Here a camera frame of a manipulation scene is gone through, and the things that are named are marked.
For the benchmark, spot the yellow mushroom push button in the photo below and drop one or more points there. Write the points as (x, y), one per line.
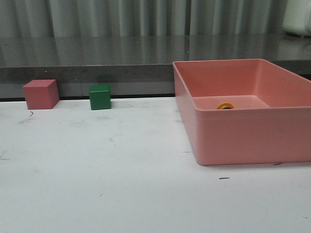
(225, 105)

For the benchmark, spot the grey stone counter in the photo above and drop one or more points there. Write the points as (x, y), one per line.
(134, 66)

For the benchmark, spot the green cube block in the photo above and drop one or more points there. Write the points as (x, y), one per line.
(99, 96)

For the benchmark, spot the pink plastic bin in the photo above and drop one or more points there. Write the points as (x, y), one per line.
(271, 119)

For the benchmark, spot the pink cube block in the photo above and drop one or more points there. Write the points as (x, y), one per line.
(41, 94)

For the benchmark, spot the grey curtain backdrop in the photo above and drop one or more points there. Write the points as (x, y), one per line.
(94, 18)

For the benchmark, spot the white appliance on counter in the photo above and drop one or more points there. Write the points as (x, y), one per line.
(297, 18)

